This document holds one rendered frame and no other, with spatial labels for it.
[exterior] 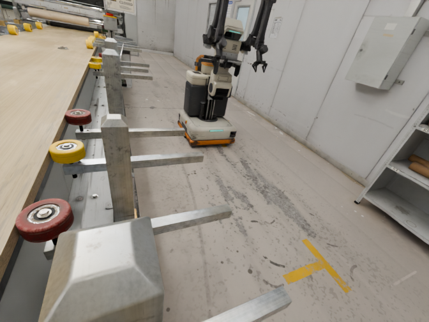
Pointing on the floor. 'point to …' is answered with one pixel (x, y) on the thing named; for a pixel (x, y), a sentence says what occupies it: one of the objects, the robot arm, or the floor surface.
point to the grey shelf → (404, 182)
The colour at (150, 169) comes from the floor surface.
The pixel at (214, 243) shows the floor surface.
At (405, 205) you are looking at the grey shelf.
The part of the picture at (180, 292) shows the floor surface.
